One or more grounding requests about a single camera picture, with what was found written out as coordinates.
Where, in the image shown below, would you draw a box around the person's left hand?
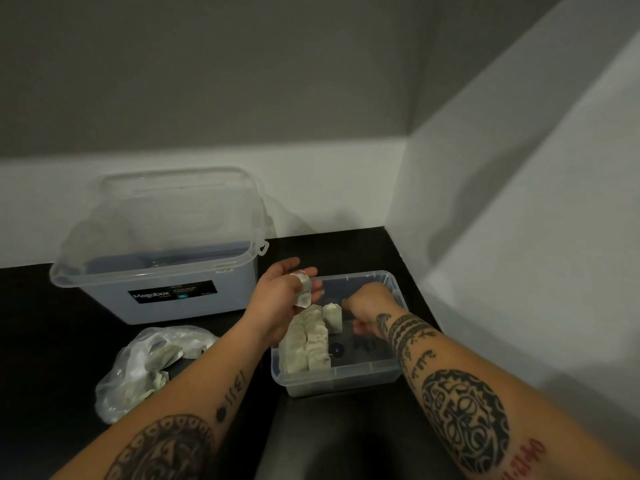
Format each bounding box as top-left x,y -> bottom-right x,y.
241,257 -> 326,349

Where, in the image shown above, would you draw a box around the person's right hand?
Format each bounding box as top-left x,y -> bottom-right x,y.
341,282 -> 409,339

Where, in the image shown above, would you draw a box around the white sachets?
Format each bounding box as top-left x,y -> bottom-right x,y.
293,271 -> 315,310

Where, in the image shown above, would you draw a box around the rows of white tea bags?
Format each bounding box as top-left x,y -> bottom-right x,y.
277,303 -> 344,375

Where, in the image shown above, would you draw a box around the small clear plastic bin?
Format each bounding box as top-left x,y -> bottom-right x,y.
270,270 -> 409,399

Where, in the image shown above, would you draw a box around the clear plastic bag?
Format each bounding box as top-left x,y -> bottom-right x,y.
95,325 -> 221,425

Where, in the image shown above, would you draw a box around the person's left forearm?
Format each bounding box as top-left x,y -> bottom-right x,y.
49,319 -> 273,480

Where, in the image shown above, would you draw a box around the person's right forearm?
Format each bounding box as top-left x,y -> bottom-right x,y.
382,312 -> 640,480

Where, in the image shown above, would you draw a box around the clear storage box lid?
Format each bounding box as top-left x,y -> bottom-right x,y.
57,166 -> 270,275

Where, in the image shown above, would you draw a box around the large clear storage box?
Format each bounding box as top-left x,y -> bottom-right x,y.
49,242 -> 270,326

